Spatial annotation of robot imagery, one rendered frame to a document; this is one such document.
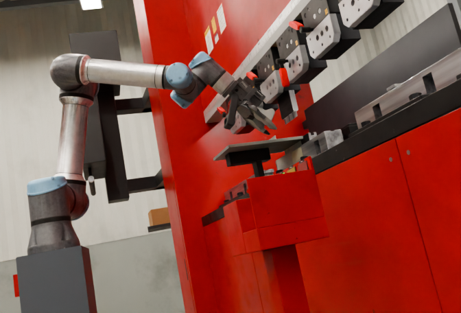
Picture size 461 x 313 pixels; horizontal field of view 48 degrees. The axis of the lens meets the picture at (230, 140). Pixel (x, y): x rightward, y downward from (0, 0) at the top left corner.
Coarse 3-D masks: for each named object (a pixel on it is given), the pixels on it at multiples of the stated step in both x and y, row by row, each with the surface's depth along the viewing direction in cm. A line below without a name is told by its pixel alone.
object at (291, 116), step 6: (282, 96) 186; (288, 96) 181; (294, 96) 181; (282, 102) 186; (288, 102) 182; (294, 102) 180; (282, 108) 187; (288, 108) 182; (294, 108) 179; (282, 114) 187; (288, 114) 183; (294, 114) 180; (288, 120) 185
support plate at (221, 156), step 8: (232, 144) 164; (240, 144) 165; (248, 144) 166; (256, 144) 167; (264, 144) 169; (272, 144) 172; (280, 144) 175; (288, 144) 177; (224, 152) 170; (272, 152) 186; (216, 160) 180
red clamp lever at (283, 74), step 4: (276, 60) 170; (280, 60) 169; (284, 60) 170; (276, 64) 170; (280, 64) 170; (280, 68) 169; (284, 68) 169; (280, 72) 169; (284, 72) 169; (280, 76) 169; (284, 76) 168; (284, 80) 168; (288, 80) 168; (284, 84) 168; (288, 84) 168
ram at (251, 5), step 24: (192, 0) 263; (216, 0) 230; (240, 0) 204; (264, 0) 184; (288, 0) 167; (192, 24) 268; (216, 24) 234; (240, 24) 207; (264, 24) 186; (288, 24) 169; (192, 48) 273; (216, 48) 237; (240, 48) 210; (264, 48) 188; (216, 120) 264
